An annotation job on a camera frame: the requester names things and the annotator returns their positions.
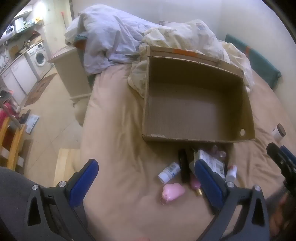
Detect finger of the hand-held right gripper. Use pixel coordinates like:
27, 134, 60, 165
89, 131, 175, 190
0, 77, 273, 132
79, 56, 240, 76
266, 142, 296, 197
280, 146, 296, 175

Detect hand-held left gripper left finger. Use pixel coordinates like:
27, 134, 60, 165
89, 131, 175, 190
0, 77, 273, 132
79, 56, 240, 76
24, 159, 99, 241

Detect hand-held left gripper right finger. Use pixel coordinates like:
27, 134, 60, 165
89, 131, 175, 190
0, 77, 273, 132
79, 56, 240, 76
194, 160, 270, 241

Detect white rectangular device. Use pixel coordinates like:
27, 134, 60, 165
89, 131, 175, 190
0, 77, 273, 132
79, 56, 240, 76
198, 149, 226, 180

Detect white charger adapter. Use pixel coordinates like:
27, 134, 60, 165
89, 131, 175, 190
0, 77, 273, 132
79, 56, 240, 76
188, 160, 198, 176

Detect white jar with red label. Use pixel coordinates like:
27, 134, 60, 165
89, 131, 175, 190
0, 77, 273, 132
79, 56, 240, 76
225, 165, 237, 182

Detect black flashlight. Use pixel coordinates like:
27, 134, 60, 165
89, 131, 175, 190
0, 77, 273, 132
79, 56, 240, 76
178, 148, 191, 183

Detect pink cloud-shaped case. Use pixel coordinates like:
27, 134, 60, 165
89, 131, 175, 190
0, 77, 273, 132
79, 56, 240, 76
161, 182, 186, 204

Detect white bottle with blue label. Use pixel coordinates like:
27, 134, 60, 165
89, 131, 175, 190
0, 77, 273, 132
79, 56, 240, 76
158, 162, 181, 184

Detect brown cardboard box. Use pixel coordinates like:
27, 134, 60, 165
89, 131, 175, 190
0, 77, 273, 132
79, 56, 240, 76
142, 46, 256, 142

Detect person's right hand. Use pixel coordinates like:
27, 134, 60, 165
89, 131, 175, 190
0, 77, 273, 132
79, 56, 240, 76
269, 193, 296, 241

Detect white jar with brown lid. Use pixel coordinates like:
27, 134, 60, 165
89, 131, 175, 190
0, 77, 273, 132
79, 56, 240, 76
272, 123, 286, 142

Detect yellow wooden chair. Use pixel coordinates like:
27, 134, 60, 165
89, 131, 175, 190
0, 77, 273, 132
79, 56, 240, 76
0, 116, 26, 169

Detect white bathroom scale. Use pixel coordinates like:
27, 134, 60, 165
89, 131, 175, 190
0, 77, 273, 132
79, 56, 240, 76
25, 114, 40, 134

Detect black shoe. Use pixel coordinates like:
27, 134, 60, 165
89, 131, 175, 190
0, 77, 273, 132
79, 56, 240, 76
20, 110, 31, 125

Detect teal cushion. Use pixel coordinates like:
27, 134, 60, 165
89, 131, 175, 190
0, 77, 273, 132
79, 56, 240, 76
225, 34, 282, 78

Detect brown doormat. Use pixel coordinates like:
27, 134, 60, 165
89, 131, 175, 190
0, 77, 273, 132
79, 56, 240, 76
24, 73, 57, 107

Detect red bag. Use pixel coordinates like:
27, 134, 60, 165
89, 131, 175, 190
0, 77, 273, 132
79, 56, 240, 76
0, 102, 16, 130

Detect beige bedside cabinet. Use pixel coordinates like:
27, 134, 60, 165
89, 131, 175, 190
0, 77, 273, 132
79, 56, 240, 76
48, 45, 93, 102

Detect white kitchen cabinets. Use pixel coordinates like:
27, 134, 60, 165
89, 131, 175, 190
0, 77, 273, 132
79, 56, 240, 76
0, 54, 37, 95

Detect white washing machine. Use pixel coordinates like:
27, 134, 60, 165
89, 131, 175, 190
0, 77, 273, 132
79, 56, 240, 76
26, 42, 52, 77

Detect cream bear-print duvet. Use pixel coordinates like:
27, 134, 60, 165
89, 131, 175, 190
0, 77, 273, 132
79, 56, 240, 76
128, 20, 255, 93

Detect lavender duvet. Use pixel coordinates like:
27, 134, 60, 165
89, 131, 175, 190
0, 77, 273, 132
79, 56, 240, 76
64, 4, 162, 75

